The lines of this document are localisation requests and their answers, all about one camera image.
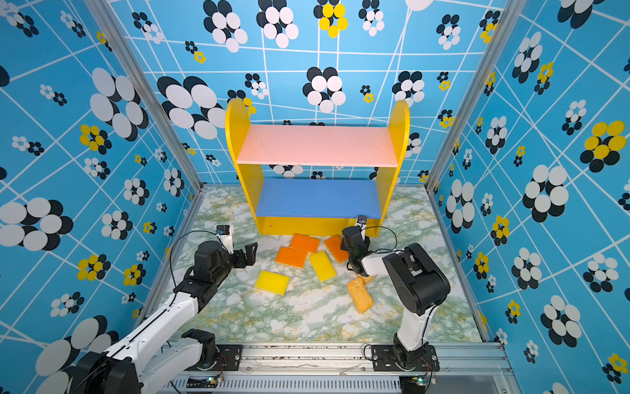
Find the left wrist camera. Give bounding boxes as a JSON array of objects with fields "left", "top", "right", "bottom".
[{"left": 216, "top": 224, "right": 234, "bottom": 254}]

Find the tan sponge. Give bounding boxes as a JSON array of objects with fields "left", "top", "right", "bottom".
[
  {"left": 347, "top": 278, "right": 374, "bottom": 314},
  {"left": 357, "top": 275, "right": 376, "bottom": 286}
]

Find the left aluminium corner post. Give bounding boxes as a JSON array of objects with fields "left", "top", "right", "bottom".
[{"left": 85, "top": 1, "right": 203, "bottom": 193}]

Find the aluminium corner post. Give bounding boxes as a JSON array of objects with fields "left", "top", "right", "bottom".
[
  {"left": 425, "top": 0, "right": 527, "bottom": 192},
  {"left": 85, "top": 1, "right": 203, "bottom": 193}
]

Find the yellow shelf with coloured boards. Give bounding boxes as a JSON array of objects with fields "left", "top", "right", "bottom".
[{"left": 226, "top": 99, "right": 410, "bottom": 237}]

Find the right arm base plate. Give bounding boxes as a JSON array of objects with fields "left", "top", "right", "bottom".
[{"left": 370, "top": 343, "right": 441, "bottom": 374}]

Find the aluminium front rail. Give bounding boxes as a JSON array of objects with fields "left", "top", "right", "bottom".
[{"left": 157, "top": 342, "right": 519, "bottom": 393}]

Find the yellow sponge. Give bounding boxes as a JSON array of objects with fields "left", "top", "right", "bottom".
[
  {"left": 254, "top": 270, "right": 290, "bottom": 296},
  {"left": 309, "top": 251, "right": 336, "bottom": 282}
]

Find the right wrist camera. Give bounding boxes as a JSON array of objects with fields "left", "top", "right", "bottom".
[{"left": 355, "top": 215, "right": 367, "bottom": 228}]

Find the tan sponge right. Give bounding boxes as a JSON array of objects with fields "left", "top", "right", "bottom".
[{"left": 357, "top": 275, "right": 376, "bottom": 286}]

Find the orange sponge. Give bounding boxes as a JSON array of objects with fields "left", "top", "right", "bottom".
[
  {"left": 275, "top": 246, "right": 308, "bottom": 269},
  {"left": 324, "top": 235, "right": 349, "bottom": 264},
  {"left": 290, "top": 234, "right": 321, "bottom": 254}
]

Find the tan sponge front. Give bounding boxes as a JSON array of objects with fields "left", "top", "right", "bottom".
[{"left": 347, "top": 278, "right": 374, "bottom": 314}]

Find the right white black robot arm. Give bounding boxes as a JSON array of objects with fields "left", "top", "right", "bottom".
[{"left": 341, "top": 226, "right": 451, "bottom": 371}]

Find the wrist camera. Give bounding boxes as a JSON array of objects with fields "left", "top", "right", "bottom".
[
  {"left": 355, "top": 215, "right": 367, "bottom": 228},
  {"left": 216, "top": 224, "right": 234, "bottom": 254}
]

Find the left black cable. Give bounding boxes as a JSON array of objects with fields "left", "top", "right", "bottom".
[{"left": 169, "top": 230, "right": 220, "bottom": 292}]

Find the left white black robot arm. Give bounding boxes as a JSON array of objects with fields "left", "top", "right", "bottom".
[{"left": 67, "top": 241, "right": 258, "bottom": 393}]

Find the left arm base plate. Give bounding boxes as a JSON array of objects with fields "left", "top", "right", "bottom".
[{"left": 186, "top": 344, "right": 244, "bottom": 373}]

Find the right aluminium corner post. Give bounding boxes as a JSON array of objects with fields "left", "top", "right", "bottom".
[{"left": 425, "top": 0, "right": 527, "bottom": 192}]

